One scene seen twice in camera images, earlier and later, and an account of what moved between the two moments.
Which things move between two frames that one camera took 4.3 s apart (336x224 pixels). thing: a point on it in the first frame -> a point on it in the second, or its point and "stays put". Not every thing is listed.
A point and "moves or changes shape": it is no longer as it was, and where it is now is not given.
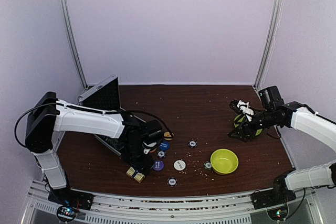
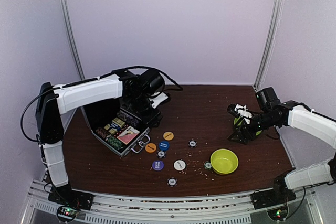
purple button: [158, 165] stays put
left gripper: [143, 166] -> [150, 119]
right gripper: [244, 124] stays put
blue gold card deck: [138, 176] moves or changes shape
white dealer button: [179, 164] stays put
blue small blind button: [164, 145] stays put
